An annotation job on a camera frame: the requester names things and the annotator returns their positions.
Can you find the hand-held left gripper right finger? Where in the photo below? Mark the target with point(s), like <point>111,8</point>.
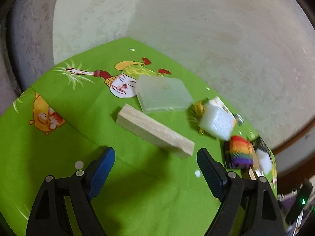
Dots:
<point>209,169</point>

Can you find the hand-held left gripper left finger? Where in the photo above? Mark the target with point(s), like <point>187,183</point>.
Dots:
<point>102,172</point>

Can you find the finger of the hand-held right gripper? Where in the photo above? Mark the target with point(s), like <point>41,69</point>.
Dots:
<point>299,204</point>

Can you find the light wooden block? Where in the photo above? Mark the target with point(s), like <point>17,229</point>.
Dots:
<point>152,130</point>

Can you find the rainbow striped roll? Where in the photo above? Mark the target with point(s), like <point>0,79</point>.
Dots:
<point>240,152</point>

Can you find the large white foam block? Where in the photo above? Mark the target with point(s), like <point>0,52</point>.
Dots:
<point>217,123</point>

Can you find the small white foam block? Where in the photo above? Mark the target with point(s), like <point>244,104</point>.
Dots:
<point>263,161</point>

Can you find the green cartoon printed tablecloth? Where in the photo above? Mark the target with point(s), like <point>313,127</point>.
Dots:
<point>86,118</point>

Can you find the small metal object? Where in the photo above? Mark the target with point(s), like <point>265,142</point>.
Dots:
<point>239,120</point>

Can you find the translucent plastic box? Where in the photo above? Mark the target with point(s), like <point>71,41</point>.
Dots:
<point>162,93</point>

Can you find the wooden door frame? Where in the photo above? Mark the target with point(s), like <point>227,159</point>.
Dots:
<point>297,162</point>

